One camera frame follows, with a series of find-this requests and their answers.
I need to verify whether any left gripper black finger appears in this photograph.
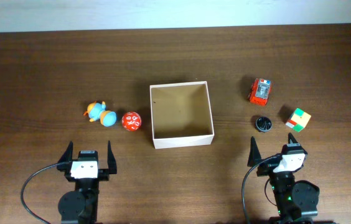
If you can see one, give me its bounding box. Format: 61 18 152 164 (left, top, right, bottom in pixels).
58 141 73 163
107 141 117 170

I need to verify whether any black round cap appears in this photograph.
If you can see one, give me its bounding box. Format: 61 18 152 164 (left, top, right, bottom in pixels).
255 116 273 133

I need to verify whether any red toy car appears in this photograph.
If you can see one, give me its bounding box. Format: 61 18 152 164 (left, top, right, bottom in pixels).
248 78 272 106

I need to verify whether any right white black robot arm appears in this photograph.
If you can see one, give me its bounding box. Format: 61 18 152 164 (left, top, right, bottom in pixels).
241 133 320 223

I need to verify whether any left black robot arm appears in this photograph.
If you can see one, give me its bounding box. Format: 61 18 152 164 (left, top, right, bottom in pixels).
57 142 117 224

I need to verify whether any multicoloured puzzle cube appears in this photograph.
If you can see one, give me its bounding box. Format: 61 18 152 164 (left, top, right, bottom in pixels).
286 108 311 132

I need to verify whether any red ball with white letters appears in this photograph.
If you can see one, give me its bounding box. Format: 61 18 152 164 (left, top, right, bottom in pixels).
121 111 142 131

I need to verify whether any blue and orange toy figure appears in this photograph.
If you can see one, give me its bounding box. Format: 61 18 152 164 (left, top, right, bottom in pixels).
83 101 117 127

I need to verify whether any white open cardboard box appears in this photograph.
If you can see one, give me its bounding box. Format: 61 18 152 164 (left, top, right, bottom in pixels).
149 81 215 149

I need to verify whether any left black cable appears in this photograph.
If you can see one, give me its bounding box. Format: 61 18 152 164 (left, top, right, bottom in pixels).
20 162 70 224

